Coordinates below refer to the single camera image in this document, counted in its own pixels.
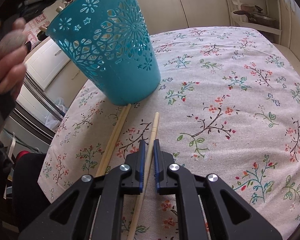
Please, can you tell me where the wooden chopstick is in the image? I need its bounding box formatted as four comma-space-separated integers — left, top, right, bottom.
95, 104, 131, 177
98, 103, 133, 176
127, 112, 160, 240

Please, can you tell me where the person left hand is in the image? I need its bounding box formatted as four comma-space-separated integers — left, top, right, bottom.
0, 18, 28, 100

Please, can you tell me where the floral tablecloth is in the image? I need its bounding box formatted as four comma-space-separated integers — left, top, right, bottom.
38, 27, 300, 239

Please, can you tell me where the teal perforated plastic basket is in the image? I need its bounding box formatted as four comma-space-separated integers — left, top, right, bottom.
46, 0, 161, 106

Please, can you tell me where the small white step stool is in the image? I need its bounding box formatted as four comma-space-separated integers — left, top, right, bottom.
273, 43, 300, 76

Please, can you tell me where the white rolling storage cart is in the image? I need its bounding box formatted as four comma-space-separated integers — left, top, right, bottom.
227, 0, 282, 44

